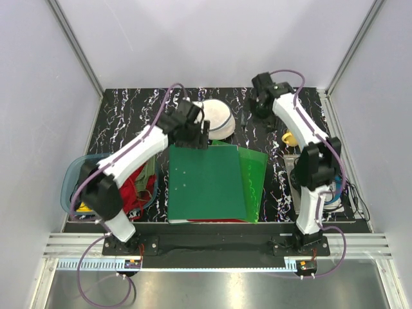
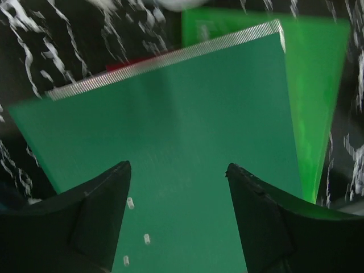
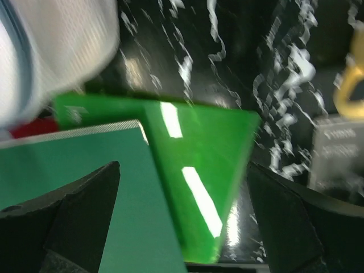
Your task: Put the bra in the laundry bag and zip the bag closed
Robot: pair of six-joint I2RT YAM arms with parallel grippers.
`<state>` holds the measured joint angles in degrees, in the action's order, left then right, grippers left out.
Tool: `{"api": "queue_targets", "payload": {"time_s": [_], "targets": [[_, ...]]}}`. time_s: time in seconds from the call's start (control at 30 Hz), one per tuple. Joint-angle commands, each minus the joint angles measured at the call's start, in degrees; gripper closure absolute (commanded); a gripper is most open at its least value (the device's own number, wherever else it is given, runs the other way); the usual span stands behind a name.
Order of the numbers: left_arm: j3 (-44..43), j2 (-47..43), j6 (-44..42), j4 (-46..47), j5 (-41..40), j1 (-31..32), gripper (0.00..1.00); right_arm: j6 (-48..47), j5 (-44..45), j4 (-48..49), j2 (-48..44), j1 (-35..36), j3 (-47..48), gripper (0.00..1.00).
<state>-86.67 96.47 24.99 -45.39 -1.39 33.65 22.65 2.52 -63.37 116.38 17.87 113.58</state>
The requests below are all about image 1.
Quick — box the red folder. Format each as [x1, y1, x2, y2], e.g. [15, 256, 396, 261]
[183, 219, 248, 223]

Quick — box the light green plastic folder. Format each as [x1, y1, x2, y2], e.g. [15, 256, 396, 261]
[189, 140, 268, 223]

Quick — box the olive green garment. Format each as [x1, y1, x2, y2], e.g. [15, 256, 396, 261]
[135, 156, 156, 197]

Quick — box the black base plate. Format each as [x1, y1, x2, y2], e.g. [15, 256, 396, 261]
[102, 223, 330, 257]

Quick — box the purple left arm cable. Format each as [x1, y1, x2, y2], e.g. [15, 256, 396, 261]
[68, 82, 191, 306]

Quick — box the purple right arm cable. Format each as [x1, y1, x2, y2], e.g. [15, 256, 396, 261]
[267, 69, 348, 279]

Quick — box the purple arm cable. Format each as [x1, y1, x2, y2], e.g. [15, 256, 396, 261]
[267, 69, 348, 279]
[68, 82, 191, 306]

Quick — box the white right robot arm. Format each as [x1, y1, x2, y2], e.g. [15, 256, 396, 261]
[247, 72, 345, 255]

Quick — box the yellow garment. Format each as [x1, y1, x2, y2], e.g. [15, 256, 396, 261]
[76, 202, 93, 213]

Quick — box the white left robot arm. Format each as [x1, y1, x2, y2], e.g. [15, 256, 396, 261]
[73, 99, 210, 255]

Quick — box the red garment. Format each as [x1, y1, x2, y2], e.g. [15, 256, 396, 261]
[120, 167, 158, 221]

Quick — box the yellow tape roll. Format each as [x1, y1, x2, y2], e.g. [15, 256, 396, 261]
[281, 130, 299, 147]

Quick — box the blue plastic basket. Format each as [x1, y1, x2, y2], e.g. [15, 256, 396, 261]
[61, 153, 159, 220]

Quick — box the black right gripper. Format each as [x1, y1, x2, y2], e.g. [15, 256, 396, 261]
[240, 98, 279, 135]

